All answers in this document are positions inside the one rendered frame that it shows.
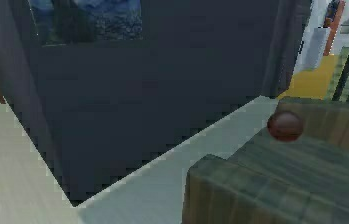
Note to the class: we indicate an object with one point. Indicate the dark red basketball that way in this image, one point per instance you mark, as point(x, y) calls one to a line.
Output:
point(285, 126)

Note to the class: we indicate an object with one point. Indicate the green brown striped armchair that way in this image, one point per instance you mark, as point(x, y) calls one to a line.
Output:
point(275, 180)

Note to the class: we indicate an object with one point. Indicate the orange brown framed picture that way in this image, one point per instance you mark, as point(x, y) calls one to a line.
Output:
point(333, 23)

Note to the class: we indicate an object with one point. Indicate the blue framed wall picture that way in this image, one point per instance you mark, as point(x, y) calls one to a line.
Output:
point(92, 20)

